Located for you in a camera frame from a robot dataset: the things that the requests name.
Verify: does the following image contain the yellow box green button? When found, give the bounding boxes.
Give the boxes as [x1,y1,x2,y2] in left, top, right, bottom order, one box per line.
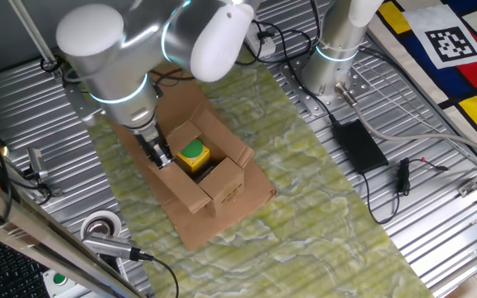
[175,138,211,174]

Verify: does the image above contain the black cables around arm base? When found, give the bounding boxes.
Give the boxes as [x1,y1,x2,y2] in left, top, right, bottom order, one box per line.
[307,0,325,49]

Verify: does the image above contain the black power adapter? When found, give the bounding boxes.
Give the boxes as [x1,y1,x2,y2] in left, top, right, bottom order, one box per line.
[331,118,390,175]

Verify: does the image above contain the green marble pattern mat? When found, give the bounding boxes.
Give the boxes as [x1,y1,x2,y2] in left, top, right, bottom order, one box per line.
[84,45,436,298]

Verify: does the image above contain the grey box green button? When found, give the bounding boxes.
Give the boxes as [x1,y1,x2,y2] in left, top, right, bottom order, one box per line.
[41,268,80,298]

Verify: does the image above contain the white paper black tag marker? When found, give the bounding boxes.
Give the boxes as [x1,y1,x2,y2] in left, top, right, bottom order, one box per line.
[402,3,477,70]

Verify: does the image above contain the flat brown cardboard sheet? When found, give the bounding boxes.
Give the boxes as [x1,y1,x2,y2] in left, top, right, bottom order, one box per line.
[108,65,277,252]

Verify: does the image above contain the thin white metal rod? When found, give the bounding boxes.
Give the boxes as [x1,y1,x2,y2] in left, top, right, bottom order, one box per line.
[8,0,64,79]

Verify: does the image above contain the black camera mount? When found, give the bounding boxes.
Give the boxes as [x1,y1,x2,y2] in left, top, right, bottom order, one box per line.
[97,252,119,275]

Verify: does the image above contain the black camera cable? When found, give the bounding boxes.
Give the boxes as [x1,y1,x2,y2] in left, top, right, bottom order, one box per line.
[137,251,181,298]

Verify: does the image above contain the grey robot cable metal connector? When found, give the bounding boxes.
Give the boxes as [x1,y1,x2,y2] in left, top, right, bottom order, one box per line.
[334,81,477,162]

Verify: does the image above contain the brown cardboard box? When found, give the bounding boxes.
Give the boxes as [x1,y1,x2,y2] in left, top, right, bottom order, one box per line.
[147,105,256,219]

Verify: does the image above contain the white ribbed module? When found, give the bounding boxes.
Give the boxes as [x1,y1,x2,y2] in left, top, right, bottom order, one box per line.
[113,257,131,283]

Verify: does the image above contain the silver depth camera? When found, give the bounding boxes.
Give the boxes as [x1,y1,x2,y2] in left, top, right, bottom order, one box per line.
[81,232,142,262]

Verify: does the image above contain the black bundled cable red tip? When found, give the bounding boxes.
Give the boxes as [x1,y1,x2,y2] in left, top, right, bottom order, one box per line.
[361,156,451,226]

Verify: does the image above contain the white rimmed metal dish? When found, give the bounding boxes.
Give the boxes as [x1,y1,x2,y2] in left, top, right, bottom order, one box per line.
[79,209,123,241]

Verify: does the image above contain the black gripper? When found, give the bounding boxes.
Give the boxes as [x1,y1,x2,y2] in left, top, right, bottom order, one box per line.
[137,132,176,170]

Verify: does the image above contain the small silver camera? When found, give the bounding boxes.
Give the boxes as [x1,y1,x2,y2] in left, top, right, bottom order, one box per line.
[25,147,50,182]

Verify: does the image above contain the black power cord with plug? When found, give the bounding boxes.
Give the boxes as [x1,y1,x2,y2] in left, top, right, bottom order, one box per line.
[236,18,339,125]

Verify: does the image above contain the metal angle bracket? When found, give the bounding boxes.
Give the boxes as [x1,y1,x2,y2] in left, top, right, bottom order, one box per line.
[62,78,101,127]

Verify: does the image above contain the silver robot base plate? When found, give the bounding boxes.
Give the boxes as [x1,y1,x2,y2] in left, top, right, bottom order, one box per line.
[277,49,374,121]

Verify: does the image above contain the white power strip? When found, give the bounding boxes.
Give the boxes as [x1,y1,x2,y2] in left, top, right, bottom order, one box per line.
[244,25,277,59]

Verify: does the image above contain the black keyboard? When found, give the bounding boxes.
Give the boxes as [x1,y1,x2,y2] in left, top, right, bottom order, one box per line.
[0,235,53,298]

